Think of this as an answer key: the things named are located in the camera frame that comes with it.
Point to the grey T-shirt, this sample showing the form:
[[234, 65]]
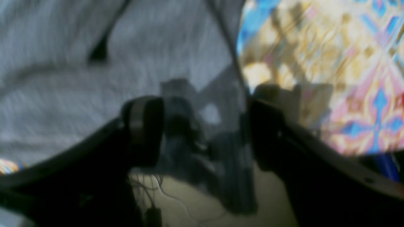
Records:
[[67, 66]]

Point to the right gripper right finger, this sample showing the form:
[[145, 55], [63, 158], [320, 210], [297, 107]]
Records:
[[325, 189]]

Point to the patterned colourful tablecloth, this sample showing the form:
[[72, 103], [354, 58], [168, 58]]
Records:
[[334, 66]]

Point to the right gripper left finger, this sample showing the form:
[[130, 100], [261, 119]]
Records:
[[87, 185]]

